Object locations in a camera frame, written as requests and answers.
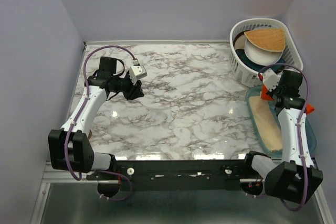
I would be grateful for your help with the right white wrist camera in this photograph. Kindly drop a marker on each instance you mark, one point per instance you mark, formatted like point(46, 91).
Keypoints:
point(270, 79)

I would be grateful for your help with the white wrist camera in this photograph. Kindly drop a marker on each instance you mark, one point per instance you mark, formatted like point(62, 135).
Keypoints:
point(270, 79)
point(137, 72)

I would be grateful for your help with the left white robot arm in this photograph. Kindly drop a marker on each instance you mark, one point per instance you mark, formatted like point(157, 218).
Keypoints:
point(69, 146)

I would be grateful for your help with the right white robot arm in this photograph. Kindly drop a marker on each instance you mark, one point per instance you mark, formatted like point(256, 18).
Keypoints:
point(295, 179)

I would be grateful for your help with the white plastic basket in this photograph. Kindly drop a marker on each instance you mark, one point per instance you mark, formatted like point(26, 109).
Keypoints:
point(237, 39)

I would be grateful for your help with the aluminium rail frame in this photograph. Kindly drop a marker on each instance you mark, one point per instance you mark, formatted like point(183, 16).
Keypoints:
point(64, 200)

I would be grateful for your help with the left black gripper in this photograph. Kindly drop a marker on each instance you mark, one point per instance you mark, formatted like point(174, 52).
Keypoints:
point(134, 92)

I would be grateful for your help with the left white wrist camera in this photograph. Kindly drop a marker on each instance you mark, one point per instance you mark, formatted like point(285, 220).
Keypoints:
point(137, 72)

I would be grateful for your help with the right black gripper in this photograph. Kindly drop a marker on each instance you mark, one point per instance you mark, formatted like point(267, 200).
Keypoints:
point(273, 91)

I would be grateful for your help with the orange t shirt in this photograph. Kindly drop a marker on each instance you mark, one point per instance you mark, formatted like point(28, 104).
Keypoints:
point(265, 96)

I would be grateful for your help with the beige folded cloth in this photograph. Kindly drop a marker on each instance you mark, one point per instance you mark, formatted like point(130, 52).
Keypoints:
point(267, 127)

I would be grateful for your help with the white plate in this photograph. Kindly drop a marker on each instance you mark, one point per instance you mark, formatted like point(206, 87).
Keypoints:
point(260, 56)

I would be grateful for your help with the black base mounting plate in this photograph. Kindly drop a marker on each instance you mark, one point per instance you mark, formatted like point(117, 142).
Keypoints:
point(127, 177)

